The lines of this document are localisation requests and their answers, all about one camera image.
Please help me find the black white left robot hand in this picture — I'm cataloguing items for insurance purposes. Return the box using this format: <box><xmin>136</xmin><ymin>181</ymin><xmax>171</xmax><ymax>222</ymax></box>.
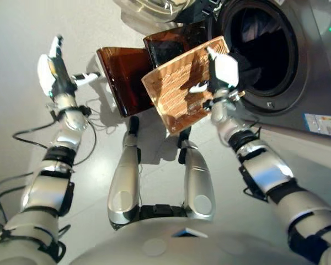
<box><xmin>37</xmin><ymin>34</ymin><xmax>102</xmax><ymax>98</ymax></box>

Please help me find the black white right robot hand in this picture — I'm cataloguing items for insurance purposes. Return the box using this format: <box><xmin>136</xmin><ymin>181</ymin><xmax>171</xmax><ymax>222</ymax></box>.
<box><xmin>189</xmin><ymin>46</ymin><xmax>241</xmax><ymax>96</ymax></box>

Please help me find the black garment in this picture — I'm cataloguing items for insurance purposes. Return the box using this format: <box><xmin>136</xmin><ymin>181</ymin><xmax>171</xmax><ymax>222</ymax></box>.
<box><xmin>231</xmin><ymin>52</ymin><xmax>264</xmax><ymax>86</ymax></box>

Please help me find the grey drum washing machine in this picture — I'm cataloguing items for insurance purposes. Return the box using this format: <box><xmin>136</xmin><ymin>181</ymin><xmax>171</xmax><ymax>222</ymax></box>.
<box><xmin>206</xmin><ymin>0</ymin><xmax>331</xmax><ymax>139</ymax></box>

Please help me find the round washing machine door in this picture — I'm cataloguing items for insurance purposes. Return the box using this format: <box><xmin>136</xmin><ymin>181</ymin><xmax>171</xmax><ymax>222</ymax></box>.
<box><xmin>113</xmin><ymin>0</ymin><xmax>220</xmax><ymax>25</ymax></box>

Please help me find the wicker laundry basket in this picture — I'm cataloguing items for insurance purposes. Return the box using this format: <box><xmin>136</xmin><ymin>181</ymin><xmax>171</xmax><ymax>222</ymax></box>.
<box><xmin>141</xmin><ymin>35</ymin><xmax>229</xmax><ymax>137</ymax></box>

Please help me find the brown acrylic stool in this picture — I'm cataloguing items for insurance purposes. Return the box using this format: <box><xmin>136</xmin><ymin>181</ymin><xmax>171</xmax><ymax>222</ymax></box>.
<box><xmin>96</xmin><ymin>23</ymin><xmax>210</xmax><ymax>118</ymax></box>

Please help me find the blue white energy label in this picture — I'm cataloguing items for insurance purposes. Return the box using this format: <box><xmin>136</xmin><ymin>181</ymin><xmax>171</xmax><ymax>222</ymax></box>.
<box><xmin>302</xmin><ymin>113</ymin><xmax>331</xmax><ymax>138</ymax></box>

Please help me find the silver right robot leg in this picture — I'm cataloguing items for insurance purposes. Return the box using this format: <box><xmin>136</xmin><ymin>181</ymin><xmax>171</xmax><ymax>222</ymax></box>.
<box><xmin>178</xmin><ymin>128</ymin><xmax>217</xmax><ymax>221</ymax></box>

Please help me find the silver robot leg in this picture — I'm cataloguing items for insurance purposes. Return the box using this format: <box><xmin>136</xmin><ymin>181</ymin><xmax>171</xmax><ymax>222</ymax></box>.
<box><xmin>178</xmin><ymin>128</ymin><xmax>217</xmax><ymax>221</ymax></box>
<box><xmin>107</xmin><ymin>115</ymin><xmax>143</xmax><ymax>230</ymax></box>

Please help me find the silver left robot leg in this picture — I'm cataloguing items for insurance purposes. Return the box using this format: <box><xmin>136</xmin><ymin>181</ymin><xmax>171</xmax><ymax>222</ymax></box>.
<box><xmin>107</xmin><ymin>115</ymin><xmax>143</xmax><ymax>230</ymax></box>

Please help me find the grey robot torso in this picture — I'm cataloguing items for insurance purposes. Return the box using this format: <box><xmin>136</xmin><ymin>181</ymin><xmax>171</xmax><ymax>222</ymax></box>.
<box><xmin>68</xmin><ymin>216</ymin><xmax>321</xmax><ymax>265</ymax></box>

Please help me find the thin grey floor cable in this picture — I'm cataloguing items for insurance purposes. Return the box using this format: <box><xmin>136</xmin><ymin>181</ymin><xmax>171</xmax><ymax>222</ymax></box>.
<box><xmin>85</xmin><ymin>99</ymin><xmax>119</xmax><ymax>135</ymax></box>

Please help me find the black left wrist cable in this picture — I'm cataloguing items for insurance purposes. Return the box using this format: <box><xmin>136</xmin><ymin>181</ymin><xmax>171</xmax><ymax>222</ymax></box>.
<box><xmin>0</xmin><ymin>104</ymin><xmax>98</xmax><ymax>243</ymax></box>

